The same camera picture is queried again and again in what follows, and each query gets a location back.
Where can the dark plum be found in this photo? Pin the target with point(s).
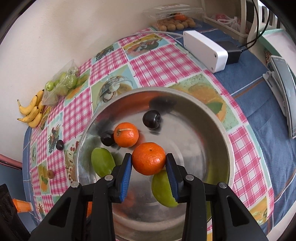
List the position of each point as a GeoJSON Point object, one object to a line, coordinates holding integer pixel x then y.
{"type": "Point", "coordinates": [107, 138]}
{"type": "Point", "coordinates": [59, 145]}
{"type": "Point", "coordinates": [151, 119]}

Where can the yellow banana bunch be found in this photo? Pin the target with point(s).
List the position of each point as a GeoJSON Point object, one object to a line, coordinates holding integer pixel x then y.
{"type": "Point", "coordinates": [32, 113]}

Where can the smartphone on stand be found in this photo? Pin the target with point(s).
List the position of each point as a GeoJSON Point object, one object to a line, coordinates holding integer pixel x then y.
{"type": "Point", "coordinates": [281, 82]}

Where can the pink checkered fruit tablecloth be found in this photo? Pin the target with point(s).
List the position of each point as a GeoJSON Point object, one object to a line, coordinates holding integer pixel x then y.
{"type": "Point", "coordinates": [159, 88]}

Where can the green mango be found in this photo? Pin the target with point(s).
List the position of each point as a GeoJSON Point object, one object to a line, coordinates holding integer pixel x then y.
{"type": "Point", "coordinates": [161, 190]}
{"type": "Point", "coordinates": [102, 161]}

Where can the green mango front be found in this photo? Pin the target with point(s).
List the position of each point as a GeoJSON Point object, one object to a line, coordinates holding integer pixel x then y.
{"type": "Point", "coordinates": [161, 190]}

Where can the dark plum front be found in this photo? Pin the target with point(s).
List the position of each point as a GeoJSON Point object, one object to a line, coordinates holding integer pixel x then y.
{"type": "Point", "coordinates": [151, 119]}

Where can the black power adapter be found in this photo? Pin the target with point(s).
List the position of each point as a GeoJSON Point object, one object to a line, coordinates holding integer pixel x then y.
{"type": "Point", "coordinates": [234, 52]}

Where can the orange mandarin with stem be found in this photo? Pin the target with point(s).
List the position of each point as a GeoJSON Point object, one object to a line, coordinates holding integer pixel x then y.
{"type": "Point", "coordinates": [126, 135]}

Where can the white plastic box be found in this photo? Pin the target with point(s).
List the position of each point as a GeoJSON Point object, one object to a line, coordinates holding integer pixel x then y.
{"type": "Point", "coordinates": [208, 52]}

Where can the clear box of brown fruits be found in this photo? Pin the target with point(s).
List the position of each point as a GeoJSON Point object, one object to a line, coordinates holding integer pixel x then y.
{"type": "Point", "coordinates": [174, 17]}

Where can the brown kiwi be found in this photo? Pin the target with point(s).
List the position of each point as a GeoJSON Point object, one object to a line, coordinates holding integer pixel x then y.
{"type": "Point", "coordinates": [50, 174]}

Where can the large steel bowl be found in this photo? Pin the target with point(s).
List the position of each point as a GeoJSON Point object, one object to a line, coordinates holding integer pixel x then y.
{"type": "Point", "coordinates": [191, 128]}

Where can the clear tray of green fruits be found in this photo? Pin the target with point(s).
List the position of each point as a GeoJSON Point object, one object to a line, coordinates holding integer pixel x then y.
{"type": "Point", "coordinates": [60, 84]}

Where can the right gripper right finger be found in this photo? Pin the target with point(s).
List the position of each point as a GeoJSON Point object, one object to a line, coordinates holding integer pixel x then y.
{"type": "Point", "coordinates": [231, 220]}

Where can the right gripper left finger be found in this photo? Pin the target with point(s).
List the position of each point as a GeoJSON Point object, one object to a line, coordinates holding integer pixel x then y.
{"type": "Point", "coordinates": [68, 220]}

